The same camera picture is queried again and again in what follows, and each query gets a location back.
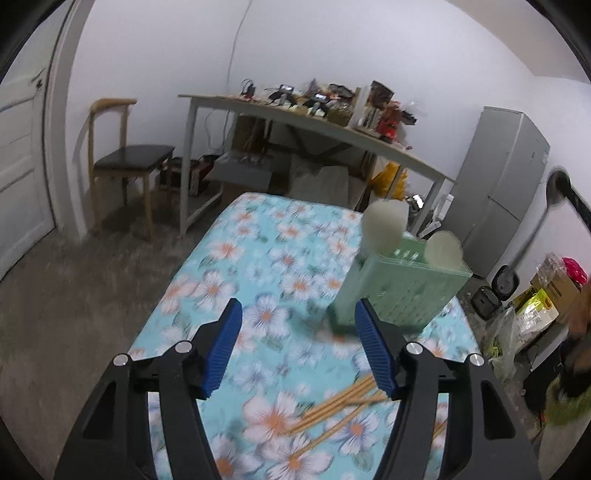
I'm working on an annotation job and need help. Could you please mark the wooden chair with black seat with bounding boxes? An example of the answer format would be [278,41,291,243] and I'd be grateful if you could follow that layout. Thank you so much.
[88,98,177,244]

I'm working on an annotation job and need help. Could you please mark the person's right forearm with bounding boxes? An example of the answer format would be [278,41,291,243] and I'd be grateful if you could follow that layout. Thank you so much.
[569,284,591,339]

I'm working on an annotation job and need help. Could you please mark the black box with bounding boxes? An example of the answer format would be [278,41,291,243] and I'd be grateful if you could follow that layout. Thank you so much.
[525,339,571,412]

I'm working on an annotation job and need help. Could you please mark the pink crumpled item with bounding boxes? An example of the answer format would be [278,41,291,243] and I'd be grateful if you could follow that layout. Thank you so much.
[561,257,590,288]

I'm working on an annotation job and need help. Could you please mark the white wall cable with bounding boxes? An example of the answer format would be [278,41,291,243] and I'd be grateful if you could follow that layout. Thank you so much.
[225,0,256,94]

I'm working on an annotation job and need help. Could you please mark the yellow green packet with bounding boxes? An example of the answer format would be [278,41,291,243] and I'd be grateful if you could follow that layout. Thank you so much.
[512,288,560,343]

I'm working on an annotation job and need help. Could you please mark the white sacks under desk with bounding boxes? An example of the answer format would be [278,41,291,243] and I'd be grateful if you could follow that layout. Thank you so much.
[288,154,366,209]

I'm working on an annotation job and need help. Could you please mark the green perforated utensil holder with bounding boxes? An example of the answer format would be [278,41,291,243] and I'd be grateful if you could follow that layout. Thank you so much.
[327,231,473,336]

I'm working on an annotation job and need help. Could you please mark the clear plastic bag of greens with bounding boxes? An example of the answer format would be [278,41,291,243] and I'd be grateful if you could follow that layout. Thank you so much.
[482,307,519,385]

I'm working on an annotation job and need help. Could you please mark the white door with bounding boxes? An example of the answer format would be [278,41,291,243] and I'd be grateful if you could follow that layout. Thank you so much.
[0,65,59,280]

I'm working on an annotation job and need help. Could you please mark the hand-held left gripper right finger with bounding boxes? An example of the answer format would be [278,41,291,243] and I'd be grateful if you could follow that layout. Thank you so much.
[354,298,542,480]

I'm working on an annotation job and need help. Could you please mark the brown cardboard box under desk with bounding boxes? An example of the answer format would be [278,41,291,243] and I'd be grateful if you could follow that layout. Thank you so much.
[230,115,269,154]

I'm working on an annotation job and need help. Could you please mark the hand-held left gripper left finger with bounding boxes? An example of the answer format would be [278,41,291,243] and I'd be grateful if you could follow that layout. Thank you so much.
[54,298,244,480]

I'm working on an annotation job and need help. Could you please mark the black red case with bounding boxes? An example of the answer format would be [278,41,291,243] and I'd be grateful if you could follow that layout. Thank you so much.
[161,156,219,198]

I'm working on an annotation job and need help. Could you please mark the blue floral blanket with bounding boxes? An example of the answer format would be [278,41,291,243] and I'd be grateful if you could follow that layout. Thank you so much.
[127,191,484,480]

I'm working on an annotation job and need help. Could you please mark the grey desk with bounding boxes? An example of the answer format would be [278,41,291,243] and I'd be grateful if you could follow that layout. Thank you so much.
[178,93,456,239]

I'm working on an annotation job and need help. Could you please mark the black rice cooker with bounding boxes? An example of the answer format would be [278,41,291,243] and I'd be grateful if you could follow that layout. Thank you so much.
[472,265,520,320]

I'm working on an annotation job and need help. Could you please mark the yellow plastic bag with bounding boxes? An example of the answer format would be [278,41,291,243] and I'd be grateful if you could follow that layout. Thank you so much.
[369,161,410,202]

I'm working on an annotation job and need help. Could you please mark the metal spoon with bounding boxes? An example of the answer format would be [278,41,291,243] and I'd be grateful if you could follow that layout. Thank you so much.
[505,170,570,278]

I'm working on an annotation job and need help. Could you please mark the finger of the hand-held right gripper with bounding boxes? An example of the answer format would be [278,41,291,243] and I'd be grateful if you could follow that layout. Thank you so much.
[558,178,591,216]

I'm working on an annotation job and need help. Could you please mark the silver refrigerator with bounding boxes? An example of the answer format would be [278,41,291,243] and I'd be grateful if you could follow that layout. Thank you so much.
[450,106,551,278]

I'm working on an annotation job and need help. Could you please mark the red oil bottle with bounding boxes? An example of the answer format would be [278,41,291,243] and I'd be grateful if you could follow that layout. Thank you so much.
[378,102,403,142]

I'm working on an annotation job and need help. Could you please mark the beige plastic soup spoon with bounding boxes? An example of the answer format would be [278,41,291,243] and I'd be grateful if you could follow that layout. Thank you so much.
[360,199,409,259]
[425,231,464,269]

